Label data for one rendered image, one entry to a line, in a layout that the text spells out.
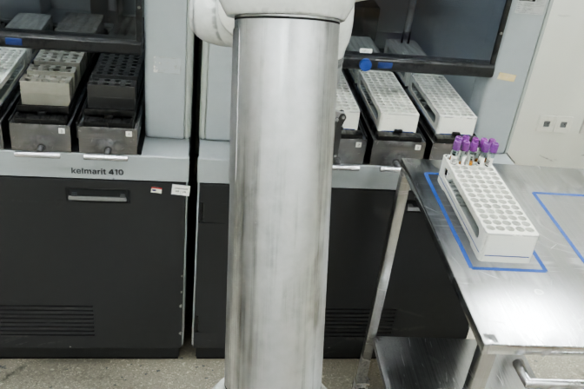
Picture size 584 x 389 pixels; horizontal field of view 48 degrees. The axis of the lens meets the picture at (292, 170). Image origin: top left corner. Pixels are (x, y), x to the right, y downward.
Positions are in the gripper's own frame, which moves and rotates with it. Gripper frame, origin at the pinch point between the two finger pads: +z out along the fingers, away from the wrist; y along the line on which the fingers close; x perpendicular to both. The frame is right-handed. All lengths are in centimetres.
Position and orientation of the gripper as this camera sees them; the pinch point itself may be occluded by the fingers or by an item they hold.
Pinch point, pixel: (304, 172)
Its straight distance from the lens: 134.1
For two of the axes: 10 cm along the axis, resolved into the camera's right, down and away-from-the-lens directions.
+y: -9.9, -0.4, -1.4
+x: 1.0, 5.1, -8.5
